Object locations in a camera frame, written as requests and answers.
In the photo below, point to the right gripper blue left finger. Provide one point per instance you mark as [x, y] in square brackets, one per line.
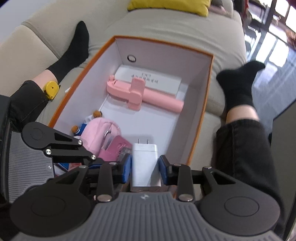
[110, 174]

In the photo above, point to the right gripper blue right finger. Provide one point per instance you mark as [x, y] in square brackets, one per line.
[179, 175]

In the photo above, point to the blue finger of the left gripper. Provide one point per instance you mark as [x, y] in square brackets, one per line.
[61, 148]

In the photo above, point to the pink card holder wallet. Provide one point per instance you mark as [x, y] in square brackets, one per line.
[112, 151]

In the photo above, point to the brown plush toy blue shirt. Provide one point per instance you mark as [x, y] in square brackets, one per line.
[78, 130]

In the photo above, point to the white power adapter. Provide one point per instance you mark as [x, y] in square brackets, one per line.
[145, 167]

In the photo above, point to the pink mini backpack pouch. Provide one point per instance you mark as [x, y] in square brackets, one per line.
[97, 132]

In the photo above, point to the orange white cardboard box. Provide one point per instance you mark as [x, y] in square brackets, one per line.
[175, 134]

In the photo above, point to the white booklet box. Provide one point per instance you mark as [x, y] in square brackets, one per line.
[154, 80]

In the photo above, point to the blue ocean park tag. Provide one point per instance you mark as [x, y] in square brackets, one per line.
[64, 166]

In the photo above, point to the yellow tape measure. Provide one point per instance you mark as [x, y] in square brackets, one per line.
[51, 89]

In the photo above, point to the person's left leg black sock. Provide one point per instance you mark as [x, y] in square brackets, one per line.
[29, 100]

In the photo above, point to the person's leg black sock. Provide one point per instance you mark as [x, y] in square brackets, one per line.
[242, 147]
[29, 100]

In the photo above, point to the beige fabric sofa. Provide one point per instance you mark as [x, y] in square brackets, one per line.
[41, 40]

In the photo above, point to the person's right leg black sock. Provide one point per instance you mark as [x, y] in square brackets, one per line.
[242, 147]

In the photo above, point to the yellow cushion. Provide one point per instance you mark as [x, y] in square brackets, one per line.
[197, 7]

